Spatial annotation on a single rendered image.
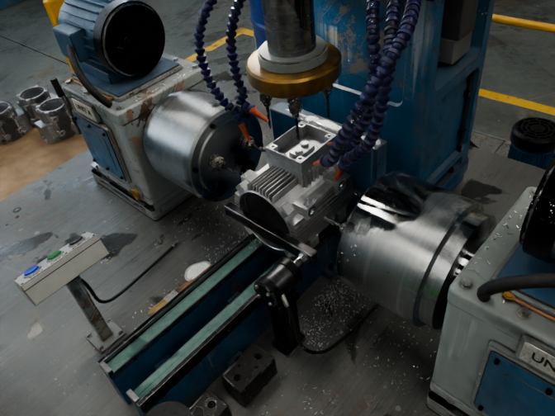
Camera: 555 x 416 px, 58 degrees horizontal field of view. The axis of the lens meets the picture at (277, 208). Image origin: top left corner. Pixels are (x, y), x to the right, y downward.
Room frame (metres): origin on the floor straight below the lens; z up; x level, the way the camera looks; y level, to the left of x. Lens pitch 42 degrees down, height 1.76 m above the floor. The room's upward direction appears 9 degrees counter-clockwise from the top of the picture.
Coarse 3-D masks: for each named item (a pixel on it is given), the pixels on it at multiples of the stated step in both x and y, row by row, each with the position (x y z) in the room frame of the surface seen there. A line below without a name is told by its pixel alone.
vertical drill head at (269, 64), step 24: (264, 0) 0.85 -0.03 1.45; (288, 0) 0.83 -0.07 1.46; (312, 0) 0.86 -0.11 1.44; (264, 24) 0.87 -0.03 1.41; (288, 24) 0.83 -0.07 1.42; (312, 24) 0.85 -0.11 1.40; (264, 48) 0.88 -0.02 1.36; (288, 48) 0.83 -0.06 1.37; (312, 48) 0.84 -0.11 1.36; (336, 48) 0.89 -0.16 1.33; (264, 72) 0.83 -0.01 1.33; (288, 72) 0.81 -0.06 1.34; (312, 72) 0.81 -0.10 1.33; (336, 72) 0.82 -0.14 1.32; (264, 96) 0.86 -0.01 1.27; (288, 96) 0.79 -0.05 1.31
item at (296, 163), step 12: (288, 132) 0.92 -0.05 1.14; (300, 132) 0.93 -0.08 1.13; (312, 132) 0.92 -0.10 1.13; (324, 132) 0.90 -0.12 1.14; (276, 144) 0.89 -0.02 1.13; (288, 144) 0.91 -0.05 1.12; (300, 144) 0.89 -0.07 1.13; (312, 144) 0.88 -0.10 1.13; (324, 144) 0.85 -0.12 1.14; (276, 156) 0.85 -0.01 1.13; (288, 156) 0.87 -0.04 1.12; (300, 156) 0.82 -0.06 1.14; (312, 156) 0.82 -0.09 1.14; (288, 168) 0.82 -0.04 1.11; (300, 168) 0.80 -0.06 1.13; (312, 168) 0.82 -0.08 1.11; (324, 168) 0.84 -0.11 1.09; (300, 180) 0.80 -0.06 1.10; (312, 180) 0.82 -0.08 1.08
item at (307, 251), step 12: (228, 204) 0.84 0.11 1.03; (240, 216) 0.80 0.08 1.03; (252, 216) 0.79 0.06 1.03; (252, 228) 0.77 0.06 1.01; (264, 228) 0.75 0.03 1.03; (276, 228) 0.74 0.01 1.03; (276, 240) 0.72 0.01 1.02; (288, 240) 0.70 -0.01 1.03; (300, 252) 0.67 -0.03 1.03; (312, 252) 0.66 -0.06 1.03; (312, 264) 0.65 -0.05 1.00
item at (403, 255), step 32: (384, 192) 0.65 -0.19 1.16; (416, 192) 0.64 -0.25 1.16; (448, 192) 0.64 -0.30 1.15; (352, 224) 0.62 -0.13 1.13; (384, 224) 0.59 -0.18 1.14; (416, 224) 0.57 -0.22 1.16; (448, 224) 0.55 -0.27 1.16; (480, 224) 0.56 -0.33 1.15; (352, 256) 0.59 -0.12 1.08; (384, 256) 0.55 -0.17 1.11; (416, 256) 0.53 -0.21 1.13; (448, 256) 0.51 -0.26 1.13; (384, 288) 0.53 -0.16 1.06; (416, 288) 0.49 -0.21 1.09; (448, 288) 0.50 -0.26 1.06; (416, 320) 0.49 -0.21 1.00
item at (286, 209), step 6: (336, 168) 0.85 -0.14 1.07; (246, 180) 0.84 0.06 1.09; (240, 186) 0.82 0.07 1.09; (246, 186) 0.83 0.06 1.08; (240, 192) 0.83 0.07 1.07; (282, 204) 0.75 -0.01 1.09; (288, 204) 0.74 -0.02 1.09; (282, 210) 0.73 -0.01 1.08; (288, 210) 0.73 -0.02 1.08; (282, 216) 0.73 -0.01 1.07; (246, 228) 0.83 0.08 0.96; (288, 252) 0.73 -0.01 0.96
